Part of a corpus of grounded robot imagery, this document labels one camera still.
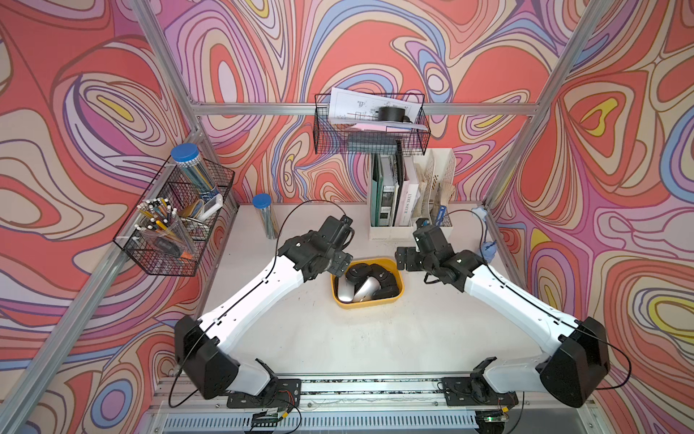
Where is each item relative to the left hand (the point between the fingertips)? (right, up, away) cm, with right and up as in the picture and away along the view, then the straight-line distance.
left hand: (332, 250), depth 78 cm
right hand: (+24, -4, +4) cm, 25 cm away
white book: (+27, +18, +15) cm, 36 cm away
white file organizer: (+38, +28, +21) cm, 51 cm away
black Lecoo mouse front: (+16, -9, +13) cm, 23 cm away
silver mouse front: (+4, -14, +12) cm, 19 cm away
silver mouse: (+11, -14, +11) cm, 21 cm away
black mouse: (+8, -8, +12) cm, 17 cm away
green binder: (+14, +19, +11) cm, 26 cm away
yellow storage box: (+19, -4, -3) cm, 19 cm away
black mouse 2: (+18, -14, +11) cm, 26 cm away
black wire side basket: (-38, +11, -3) cm, 39 cm away
